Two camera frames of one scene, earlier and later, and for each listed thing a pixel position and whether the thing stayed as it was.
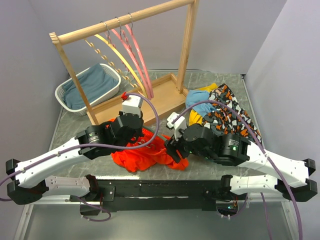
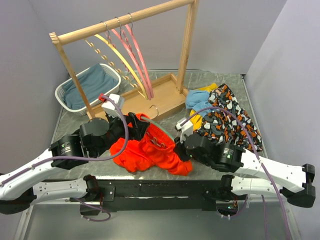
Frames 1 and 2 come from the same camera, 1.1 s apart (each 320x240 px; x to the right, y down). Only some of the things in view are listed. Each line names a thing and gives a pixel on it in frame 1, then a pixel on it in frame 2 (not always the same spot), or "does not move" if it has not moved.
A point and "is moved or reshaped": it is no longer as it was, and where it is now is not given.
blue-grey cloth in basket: (96, 82) does not move
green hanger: (154, 131) -> (153, 120)
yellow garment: (195, 119) does not move
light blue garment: (194, 96) does not move
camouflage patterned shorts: (225, 120) does not move
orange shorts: (134, 160) is moved or reshaped
